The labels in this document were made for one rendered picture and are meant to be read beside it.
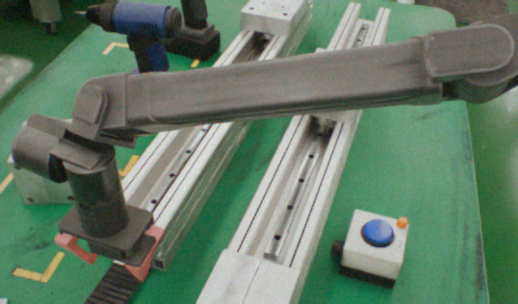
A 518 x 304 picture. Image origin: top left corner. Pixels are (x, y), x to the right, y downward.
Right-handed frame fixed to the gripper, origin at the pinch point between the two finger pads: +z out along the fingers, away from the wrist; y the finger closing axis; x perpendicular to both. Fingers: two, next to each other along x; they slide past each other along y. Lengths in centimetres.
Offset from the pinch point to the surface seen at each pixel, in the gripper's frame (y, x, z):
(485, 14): -72, -293, 80
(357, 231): -29.1, -15.7, -1.6
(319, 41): -9, -77, 4
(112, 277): 1.4, 0.1, 3.3
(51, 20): 157, -171, 70
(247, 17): 4, -61, -7
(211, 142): -3.9, -23.4, -4.3
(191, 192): -4.8, -13.6, -2.8
